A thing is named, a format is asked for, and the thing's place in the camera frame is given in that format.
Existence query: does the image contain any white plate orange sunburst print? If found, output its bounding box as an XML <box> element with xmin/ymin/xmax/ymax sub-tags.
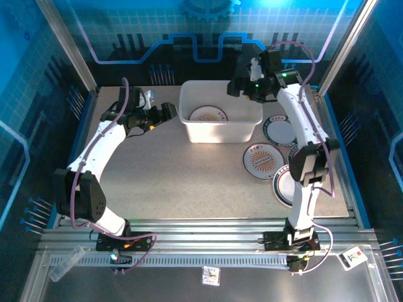
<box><xmin>242</xmin><ymin>142</ymin><xmax>285</xmax><ymax>181</ymax></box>
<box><xmin>188</xmin><ymin>105</ymin><xmax>229</xmax><ymax>123</ymax></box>

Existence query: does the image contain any white plastic bin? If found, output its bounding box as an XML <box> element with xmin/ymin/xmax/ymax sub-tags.
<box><xmin>178</xmin><ymin>80</ymin><xmax>264</xmax><ymax>144</ymax></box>

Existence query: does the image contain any white plate navy lettered rim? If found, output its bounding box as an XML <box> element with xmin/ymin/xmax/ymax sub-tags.
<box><xmin>263</xmin><ymin>114</ymin><xmax>298</xmax><ymax>148</ymax></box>

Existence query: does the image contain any white plate green red rim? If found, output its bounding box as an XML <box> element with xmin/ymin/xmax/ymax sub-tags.
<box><xmin>272</xmin><ymin>163</ymin><xmax>297</xmax><ymax>208</ymax></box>

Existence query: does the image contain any small controller board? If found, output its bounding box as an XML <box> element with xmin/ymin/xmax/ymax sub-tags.
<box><xmin>109</xmin><ymin>248</ymin><xmax>133</xmax><ymax>273</ymax></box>
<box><xmin>288</xmin><ymin>254</ymin><xmax>308</xmax><ymax>275</ymax></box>

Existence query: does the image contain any small white packet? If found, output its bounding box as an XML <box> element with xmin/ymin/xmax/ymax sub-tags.
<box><xmin>201</xmin><ymin>266</ymin><xmax>221</xmax><ymax>287</ymax></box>

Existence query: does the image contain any clear plastic box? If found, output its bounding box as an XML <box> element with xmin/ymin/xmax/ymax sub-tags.
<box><xmin>47</xmin><ymin>245</ymin><xmax>86</xmax><ymax>282</ymax></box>

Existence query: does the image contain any white card red logo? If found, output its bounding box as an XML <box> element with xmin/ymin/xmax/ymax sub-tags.
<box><xmin>336</xmin><ymin>245</ymin><xmax>368</xmax><ymax>272</ymax></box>

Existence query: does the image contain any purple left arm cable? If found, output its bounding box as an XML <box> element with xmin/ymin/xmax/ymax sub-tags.
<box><xmin>69</xmin><ymin>77</ymin><xmax>158</xmax><ymax>274</ymax></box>

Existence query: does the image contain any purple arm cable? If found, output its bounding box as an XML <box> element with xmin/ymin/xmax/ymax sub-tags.
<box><xmin>69</xmin><ymin>77</ymin><xmax>158</xmax><ymax>274</ymax></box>
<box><xmin>266</xmin><ymin>40</ymin><xmax>336</xmax><ymax>275</ymax></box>

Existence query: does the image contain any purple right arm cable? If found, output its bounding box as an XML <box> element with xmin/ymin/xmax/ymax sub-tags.
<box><xmin>266</xmin><ymin>40</ymin><xmax>336</xmax><ymax>275</ymax></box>

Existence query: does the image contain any blue table side rail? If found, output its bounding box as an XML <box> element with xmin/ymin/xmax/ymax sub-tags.
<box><xmin>47</xmin><ymin>91</ymin><xmax>97</xmax><ymax>229</ymax></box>

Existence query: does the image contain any aluminium frame post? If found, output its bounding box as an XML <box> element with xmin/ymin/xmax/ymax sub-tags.
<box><xmin>317</xmin><ymin>0</ymin><xmax>378</xmax><ymax>95</ymax></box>
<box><xmin>34</xmin><ymin>0</ymin><xmax>99</xmax><ymax>95</ymax></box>

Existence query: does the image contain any aluminium frame rail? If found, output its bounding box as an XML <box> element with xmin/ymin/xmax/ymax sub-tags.
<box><xmin>39</xmin><ymin>218</ymin><xmax>377</xmax><ymax>252</ymax></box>

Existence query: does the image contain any grey slotted cable duct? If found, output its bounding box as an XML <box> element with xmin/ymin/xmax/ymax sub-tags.
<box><xmin>50</xmin><ymin>253</ymin><xmax>292</xmax><ymax>269</ymax></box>

